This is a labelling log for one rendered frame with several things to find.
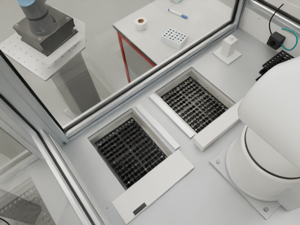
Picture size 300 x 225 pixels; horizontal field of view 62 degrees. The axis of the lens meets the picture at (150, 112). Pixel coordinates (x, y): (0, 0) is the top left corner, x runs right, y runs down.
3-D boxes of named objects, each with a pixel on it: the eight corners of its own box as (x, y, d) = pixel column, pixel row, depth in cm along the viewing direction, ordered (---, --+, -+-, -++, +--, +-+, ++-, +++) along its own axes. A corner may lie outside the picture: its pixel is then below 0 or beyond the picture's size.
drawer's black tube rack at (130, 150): (98, 149, 99) (94, 143, 93) (133, 124, 104) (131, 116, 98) (131, 193, 89) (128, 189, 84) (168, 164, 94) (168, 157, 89)
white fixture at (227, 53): (211, 53, 107) (215, 35, 99) (225, 44, 109) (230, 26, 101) (227, 65, 103) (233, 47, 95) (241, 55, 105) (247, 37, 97)
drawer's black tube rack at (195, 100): (159, 106, 108) (159, 97, 102) (189, 85, 113) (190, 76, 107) (194, 142, 98) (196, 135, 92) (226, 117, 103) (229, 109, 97)
